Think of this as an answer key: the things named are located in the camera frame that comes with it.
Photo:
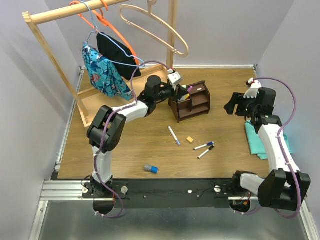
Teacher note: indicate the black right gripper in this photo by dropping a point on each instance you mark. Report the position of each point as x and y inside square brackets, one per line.
[237, 98]

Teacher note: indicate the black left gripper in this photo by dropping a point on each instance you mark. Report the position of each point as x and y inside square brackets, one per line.
[179, 92]

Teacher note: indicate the yellow cap white marker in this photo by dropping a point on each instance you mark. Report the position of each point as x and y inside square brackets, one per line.
[185, 97]

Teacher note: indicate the lavender cap white marker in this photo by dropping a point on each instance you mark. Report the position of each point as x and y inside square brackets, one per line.
[174, 136]

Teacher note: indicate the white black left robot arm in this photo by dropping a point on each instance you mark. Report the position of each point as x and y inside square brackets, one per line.
[106, 129]

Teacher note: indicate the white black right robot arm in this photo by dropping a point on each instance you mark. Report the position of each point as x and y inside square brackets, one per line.
[286, 186]

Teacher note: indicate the brown wooden desk organizer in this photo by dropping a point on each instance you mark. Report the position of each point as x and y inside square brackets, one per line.
[198, 102]

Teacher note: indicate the blue cap whiteboard marker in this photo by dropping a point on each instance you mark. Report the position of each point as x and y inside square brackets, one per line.
[204, 145]

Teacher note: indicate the black cap whiteboard marker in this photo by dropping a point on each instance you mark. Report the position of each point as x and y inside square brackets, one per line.
[206, 151]

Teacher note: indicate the folded teal cloth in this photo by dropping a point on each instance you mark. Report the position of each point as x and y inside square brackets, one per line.
[255, 143]

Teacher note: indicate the small tan eraser block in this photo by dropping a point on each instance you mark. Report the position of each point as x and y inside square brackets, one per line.
[190, 139]

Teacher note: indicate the black garment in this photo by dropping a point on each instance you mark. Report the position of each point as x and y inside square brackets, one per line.
[117, 55]

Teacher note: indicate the blue patterned shorts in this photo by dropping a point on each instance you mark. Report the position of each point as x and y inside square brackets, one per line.
[103, 75]

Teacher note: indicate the wooden clothes hanger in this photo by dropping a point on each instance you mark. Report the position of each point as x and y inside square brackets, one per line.
[163, 32]

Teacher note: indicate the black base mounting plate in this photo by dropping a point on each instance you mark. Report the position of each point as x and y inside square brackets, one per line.
[152, 193]

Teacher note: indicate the orange plastic hanger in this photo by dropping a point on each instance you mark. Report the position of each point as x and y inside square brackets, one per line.
[104, 22]

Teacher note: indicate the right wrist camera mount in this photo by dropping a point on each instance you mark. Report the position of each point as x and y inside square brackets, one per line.
[253, 88]

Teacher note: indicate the light blue wire hanger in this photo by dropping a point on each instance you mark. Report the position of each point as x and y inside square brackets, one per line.
[86, 42]

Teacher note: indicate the aluminium frame rail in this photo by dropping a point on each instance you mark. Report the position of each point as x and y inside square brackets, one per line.
[60, 190]

